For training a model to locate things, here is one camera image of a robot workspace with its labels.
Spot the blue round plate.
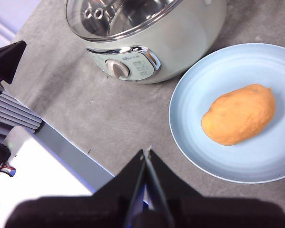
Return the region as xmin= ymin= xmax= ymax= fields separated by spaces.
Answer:
xmin=168 ymin=43 xmax=285 ymax=184

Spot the grey ribbed metal rail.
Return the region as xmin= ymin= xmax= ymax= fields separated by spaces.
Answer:
xmin=0 ymin=91 xmax=42 ymax=133

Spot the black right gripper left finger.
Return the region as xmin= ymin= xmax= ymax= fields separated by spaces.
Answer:
xmin=4 ymin=149 xmax=147 ymax=228

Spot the orange-brown potato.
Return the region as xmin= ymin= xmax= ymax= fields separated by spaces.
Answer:
xmin=201 ymin=83 xmax=276 ymax=146

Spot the white base panel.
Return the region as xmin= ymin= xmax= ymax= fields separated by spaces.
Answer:
xmin=0 ymin=125 xmax=116 ymax=228

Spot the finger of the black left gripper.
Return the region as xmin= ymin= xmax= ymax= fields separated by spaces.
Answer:
xmin=0 ymin=40 xmax=27 ymax=85

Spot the pale green electric steamer pot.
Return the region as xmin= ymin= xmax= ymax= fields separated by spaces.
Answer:
xmin=65 ymin=0 xmax=227 ymax=84

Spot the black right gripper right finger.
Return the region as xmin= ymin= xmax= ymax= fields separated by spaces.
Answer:
xmin=147 ymin=149 xmax=285 ymax=228

